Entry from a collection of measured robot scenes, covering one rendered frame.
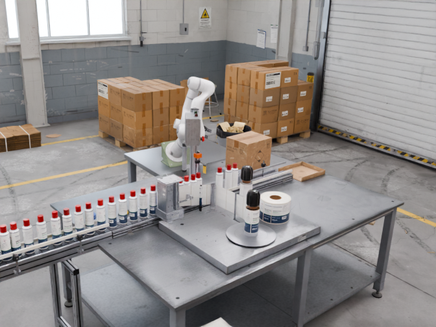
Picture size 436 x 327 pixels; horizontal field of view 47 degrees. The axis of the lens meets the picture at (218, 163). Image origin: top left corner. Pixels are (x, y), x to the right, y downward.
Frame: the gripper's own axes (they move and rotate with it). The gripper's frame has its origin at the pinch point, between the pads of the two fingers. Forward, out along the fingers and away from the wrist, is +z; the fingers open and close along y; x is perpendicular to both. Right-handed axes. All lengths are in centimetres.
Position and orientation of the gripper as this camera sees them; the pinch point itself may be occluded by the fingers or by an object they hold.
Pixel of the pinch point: (208, 133)
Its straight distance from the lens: 438.3
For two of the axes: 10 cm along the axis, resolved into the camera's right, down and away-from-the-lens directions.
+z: 9.2, 2.9, 2.6
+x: 1.0, -8.2, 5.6
